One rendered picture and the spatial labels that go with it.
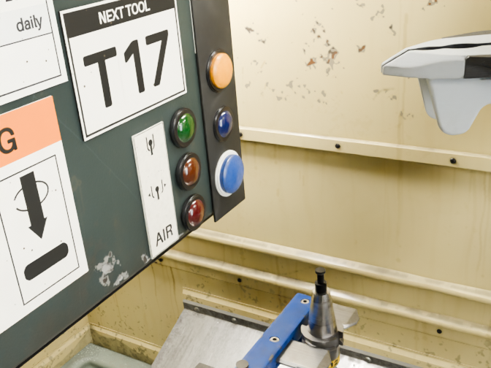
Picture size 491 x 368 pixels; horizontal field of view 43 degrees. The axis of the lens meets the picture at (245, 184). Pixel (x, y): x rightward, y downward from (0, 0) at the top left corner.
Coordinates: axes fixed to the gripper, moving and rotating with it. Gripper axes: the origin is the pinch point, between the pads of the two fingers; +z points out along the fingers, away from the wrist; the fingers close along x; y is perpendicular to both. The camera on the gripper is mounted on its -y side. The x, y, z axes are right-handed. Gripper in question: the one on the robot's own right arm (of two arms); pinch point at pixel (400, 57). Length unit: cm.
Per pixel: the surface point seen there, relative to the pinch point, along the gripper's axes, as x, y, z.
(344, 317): 36, 49, -1
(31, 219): -15.5, 3.2, 22.1
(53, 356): 100, 104, 74
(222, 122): -0.5, 3.7, 12.9
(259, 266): 82, 67, 13
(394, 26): 66, 11, -14
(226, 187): -1.2, 8.6, 13.0
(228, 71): 0.2, 0.1, 12.2
